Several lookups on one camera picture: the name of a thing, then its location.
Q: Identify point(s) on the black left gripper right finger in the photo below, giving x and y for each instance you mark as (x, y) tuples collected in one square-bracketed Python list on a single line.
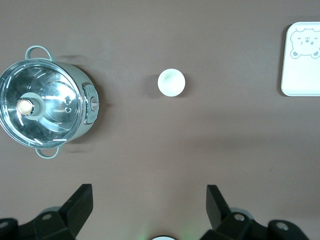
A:
[(217, 207)]

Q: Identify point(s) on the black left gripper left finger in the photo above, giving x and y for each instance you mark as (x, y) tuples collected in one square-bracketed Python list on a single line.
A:
[(80, 202)]

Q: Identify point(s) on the white plastic cup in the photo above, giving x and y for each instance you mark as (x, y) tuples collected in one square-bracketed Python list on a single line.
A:
[(171, 82)]

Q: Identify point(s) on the white tray with bear print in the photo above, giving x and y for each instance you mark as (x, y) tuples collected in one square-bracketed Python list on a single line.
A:
[(302, 75)]

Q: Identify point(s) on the pale green electric pot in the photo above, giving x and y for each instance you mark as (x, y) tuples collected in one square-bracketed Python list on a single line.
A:
[(82, 120)]

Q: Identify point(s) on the glass pot lid with knob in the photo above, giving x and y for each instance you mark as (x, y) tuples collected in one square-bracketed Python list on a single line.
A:
[(50, 100)]

